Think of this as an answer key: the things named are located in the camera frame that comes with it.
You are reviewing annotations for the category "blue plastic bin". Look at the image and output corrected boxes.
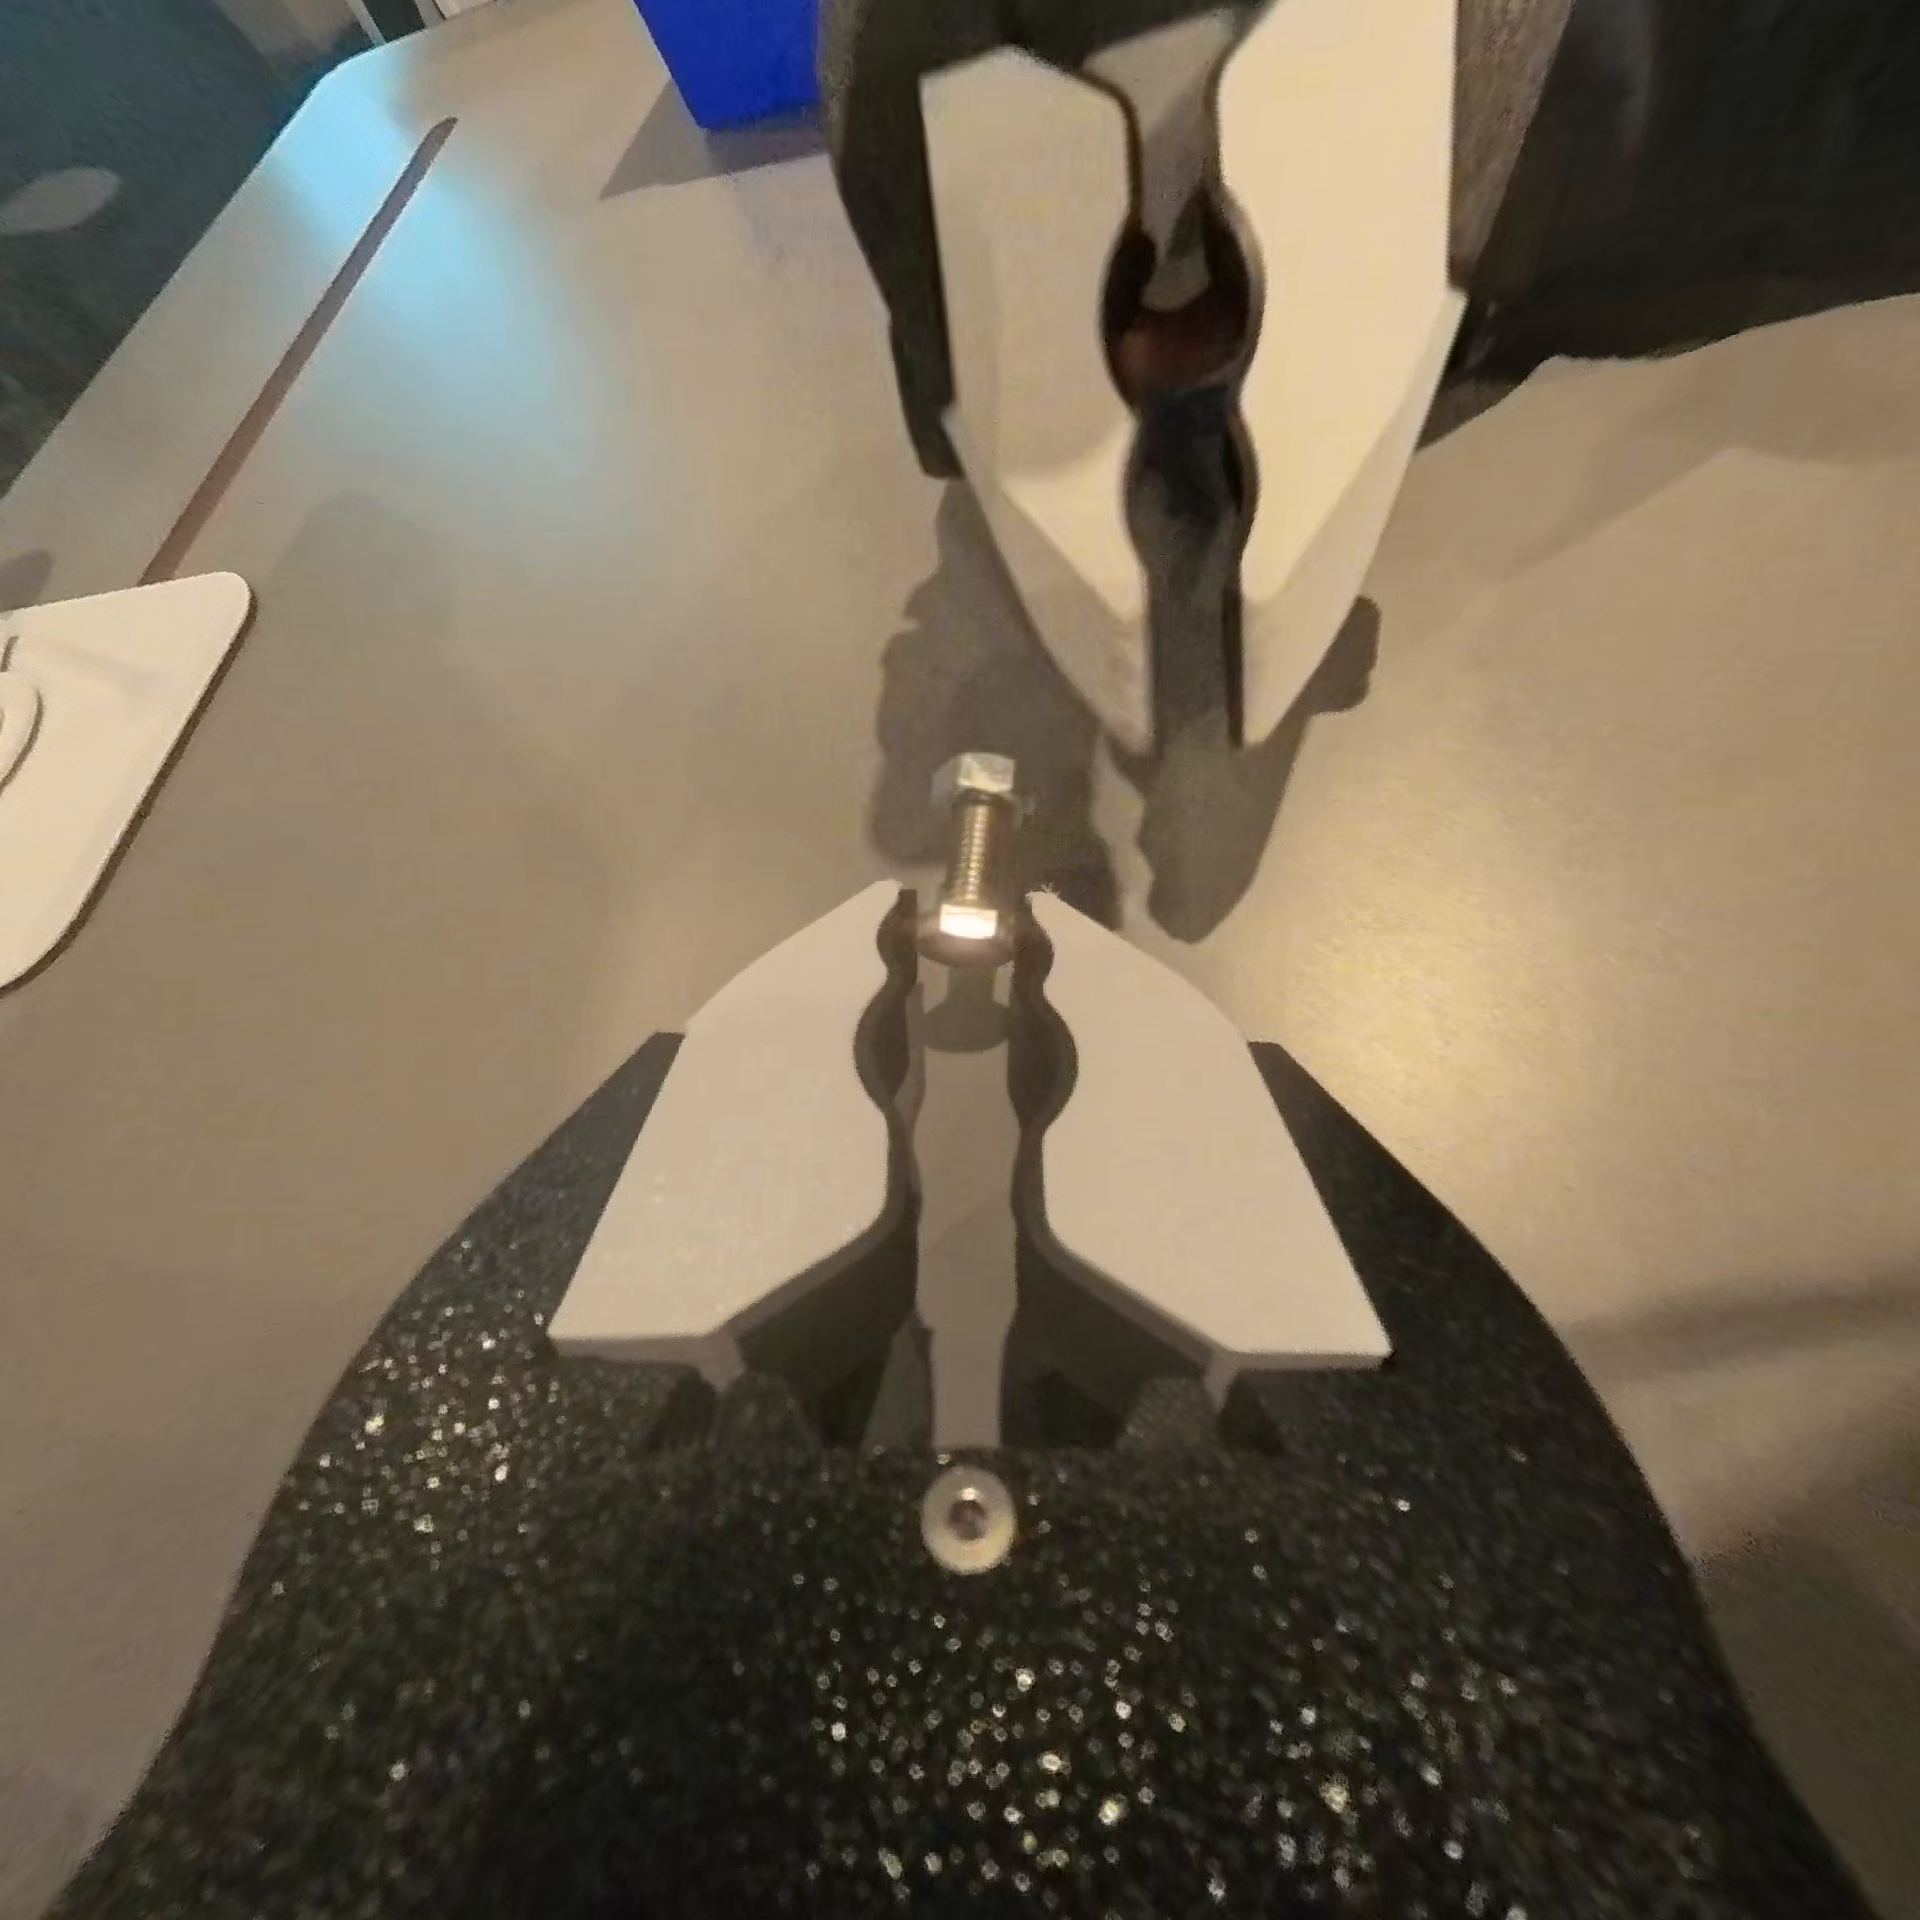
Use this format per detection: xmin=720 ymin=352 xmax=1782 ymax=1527
xmin=630 ymin=0 xmax=830 ymax=130

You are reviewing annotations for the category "person's right forearm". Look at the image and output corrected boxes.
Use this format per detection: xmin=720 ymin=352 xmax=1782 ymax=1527
xmin=1463 ymin=0 xmax=1920 ymax=393

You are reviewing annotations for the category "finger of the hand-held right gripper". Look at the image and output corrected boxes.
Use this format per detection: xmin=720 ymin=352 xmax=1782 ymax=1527
xmin=918 ymin=45 xmax=1165 ymax=756
xmin=1185 ymin=0 xmax=1481 ymax=748

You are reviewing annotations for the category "silver hex bolt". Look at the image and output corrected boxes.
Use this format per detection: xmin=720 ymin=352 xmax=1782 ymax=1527
xmin=931 ymin=755 xmax=1041 ymax=911

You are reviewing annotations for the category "sign stand with white base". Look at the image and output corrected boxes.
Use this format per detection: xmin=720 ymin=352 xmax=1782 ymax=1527
xmin=0 ymin=570 xmax=255 ymax=996

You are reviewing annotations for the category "silver hex nut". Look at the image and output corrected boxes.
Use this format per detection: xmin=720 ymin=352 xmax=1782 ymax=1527
xmin=912 ymin=896 xmax=1031 ymax=970

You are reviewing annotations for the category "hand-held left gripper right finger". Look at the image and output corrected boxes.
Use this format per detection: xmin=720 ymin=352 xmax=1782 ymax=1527
xmin=1008 ymin=894 xmax=1388 ymax=1398

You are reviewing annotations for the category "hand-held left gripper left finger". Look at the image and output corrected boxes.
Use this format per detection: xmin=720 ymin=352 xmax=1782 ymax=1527
xmin=547 ymin=878 xmax=933 ymax=1405

